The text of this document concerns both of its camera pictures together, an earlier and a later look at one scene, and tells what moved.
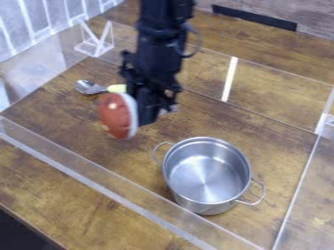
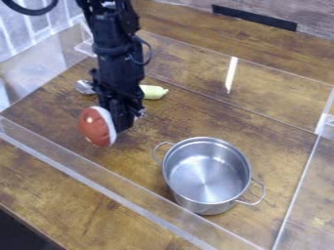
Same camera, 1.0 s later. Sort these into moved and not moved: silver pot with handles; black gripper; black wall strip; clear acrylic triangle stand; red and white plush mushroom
Moved: black gripper; red and white plush mushroom
Not moved: black wall strip; clear acrylic triangle stand; silver pot with handles
